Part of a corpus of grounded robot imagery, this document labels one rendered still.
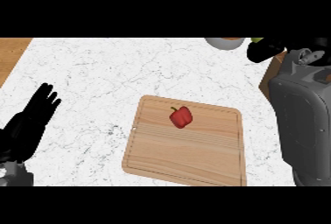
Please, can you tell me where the wooden cutting board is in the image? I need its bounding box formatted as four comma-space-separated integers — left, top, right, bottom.
120, 94, 248, 187

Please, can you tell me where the grey bowl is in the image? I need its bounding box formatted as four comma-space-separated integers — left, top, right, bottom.
202, 37, 247, 52

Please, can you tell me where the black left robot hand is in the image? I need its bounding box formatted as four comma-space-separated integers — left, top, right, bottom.
0, 82, 64, 165

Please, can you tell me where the brown cardboard box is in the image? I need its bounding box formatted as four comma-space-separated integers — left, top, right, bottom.
257, 51, 288, 101

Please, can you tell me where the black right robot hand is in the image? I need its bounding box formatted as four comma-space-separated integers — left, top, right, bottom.
245, 37, 331, 67

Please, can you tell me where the red bell pepper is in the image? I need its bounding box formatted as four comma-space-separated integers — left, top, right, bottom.
168, 106, 194, 130

